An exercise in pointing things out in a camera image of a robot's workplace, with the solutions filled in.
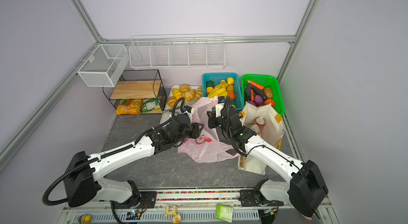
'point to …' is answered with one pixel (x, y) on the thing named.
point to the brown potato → (268, 92)
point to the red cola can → (261, 121)
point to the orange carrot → (256, 85)
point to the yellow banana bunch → (219, 91)
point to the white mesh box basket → (105, 66)
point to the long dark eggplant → (258, 91)
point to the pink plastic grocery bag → (208, 148)
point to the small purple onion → (257, 100)
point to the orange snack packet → (129, 106)
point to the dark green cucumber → (247, 92)
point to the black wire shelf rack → (139, 92)
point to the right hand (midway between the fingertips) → (208, 113)
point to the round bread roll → (184, 88)
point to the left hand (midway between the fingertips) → (201, 127)
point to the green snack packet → (150, 104)
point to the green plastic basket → (266, 81)
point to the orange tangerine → (231, 94)
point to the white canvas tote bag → (272, 131)
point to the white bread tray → (167, 111)
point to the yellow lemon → (230, 80)
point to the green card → (224, 213)
